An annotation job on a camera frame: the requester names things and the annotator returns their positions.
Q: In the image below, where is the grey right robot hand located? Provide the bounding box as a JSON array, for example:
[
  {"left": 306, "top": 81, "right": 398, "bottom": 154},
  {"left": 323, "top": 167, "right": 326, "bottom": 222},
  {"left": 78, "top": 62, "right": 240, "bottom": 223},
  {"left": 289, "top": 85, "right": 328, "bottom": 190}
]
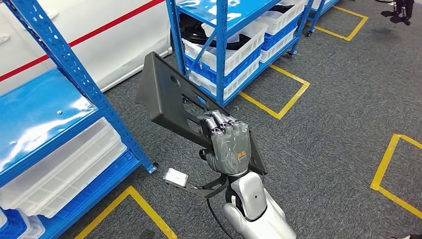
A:
[{"left": 197, "top": 110, "right": 253, "bottom": 176}]

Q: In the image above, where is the black plastic panel part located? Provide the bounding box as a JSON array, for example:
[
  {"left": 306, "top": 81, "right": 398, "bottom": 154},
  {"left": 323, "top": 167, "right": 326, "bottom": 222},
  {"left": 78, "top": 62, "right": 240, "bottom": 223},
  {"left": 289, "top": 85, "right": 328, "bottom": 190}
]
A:
[{"left": 135, "top": 51, "right": 268, "bottom": 176}]

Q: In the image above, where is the blue steel shelf rack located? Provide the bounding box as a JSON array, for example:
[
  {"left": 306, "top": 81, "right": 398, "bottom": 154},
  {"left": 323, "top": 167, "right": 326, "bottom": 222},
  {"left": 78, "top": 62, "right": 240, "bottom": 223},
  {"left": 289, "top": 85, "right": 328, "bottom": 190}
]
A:
[
  {"left": 166, "top": 0, "right": 314, "bottom": 108},
  {"left": 0, "top": 0, "right": 158, "bottom": 239},
  {"left": 306, "top": 0, "right": 340, "bottom": 37}
]

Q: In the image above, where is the blue plastic bin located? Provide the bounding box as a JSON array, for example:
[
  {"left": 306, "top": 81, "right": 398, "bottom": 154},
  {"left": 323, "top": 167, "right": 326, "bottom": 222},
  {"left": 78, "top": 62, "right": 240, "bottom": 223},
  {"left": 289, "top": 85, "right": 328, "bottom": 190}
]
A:
[
  {"left": 0, "top": 209, "right": 28, "bottom": 239},
  {"left": 184, "top": 46, "right": 262, "bottom": 87},
  {"left": 260, "top": 18, "right": 299, "bottom": 52}
]

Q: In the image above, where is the black parts pile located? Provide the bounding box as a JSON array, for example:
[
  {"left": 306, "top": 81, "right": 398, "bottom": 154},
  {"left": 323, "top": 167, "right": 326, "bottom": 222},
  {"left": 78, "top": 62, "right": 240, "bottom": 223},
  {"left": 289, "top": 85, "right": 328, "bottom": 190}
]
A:
[{"left": 178, "top": 13, "right": 253, "bottom": 51}]

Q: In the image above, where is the white car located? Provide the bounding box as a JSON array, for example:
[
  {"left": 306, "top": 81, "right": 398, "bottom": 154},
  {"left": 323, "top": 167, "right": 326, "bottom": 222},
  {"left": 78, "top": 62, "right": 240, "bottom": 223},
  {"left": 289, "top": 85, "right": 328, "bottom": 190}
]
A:
[{"left": 0, "top": 0, "right": 173, "bottom": 95}]

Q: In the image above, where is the red barrier belt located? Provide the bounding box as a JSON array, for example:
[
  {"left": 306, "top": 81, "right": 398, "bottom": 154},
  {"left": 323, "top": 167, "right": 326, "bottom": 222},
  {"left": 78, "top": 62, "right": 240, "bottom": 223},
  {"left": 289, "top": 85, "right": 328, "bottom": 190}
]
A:
[{"left": 0, "top": 0, "right": 166, "bottom": 83}]

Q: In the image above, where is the black camera bracket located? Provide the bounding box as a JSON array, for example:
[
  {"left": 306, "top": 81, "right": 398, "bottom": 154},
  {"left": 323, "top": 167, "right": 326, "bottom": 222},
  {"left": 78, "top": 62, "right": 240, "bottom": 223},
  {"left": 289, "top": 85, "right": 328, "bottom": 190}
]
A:
[{"left": 171, "top": 175, "right": 231, "bottom": 199}]

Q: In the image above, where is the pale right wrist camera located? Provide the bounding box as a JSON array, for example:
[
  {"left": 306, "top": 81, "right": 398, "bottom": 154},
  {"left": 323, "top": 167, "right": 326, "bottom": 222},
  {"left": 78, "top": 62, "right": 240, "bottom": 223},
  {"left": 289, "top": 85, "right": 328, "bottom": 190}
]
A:
[{"left": 163, "top": 167, "right": 189, "bottom": 187}]

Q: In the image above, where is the black camera cable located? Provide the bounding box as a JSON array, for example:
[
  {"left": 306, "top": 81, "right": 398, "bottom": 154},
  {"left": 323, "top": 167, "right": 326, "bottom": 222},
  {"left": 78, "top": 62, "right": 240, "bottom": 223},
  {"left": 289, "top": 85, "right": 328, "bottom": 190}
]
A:
[{"left": 206, "top": 197, "right": 235, "bottom": 239}]

